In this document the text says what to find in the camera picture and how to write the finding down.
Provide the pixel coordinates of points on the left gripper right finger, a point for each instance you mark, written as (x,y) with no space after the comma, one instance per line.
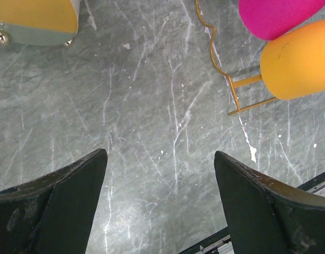
(265,215)

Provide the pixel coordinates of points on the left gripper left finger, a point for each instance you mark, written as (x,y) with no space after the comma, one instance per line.
(53,213)

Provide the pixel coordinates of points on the yellow wine glass back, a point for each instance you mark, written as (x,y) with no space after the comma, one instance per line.
(293,65)

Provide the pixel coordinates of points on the pink plastic wine glass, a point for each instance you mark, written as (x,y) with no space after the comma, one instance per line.
(270,19)

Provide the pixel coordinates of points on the white half-round box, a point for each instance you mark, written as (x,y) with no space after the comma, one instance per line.
(38,23)

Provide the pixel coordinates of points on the aluminium mounting rail frame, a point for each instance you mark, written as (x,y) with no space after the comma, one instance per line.
(220,242)

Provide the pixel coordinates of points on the gold wire glass rack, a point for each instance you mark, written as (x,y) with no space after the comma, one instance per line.
(233,84)

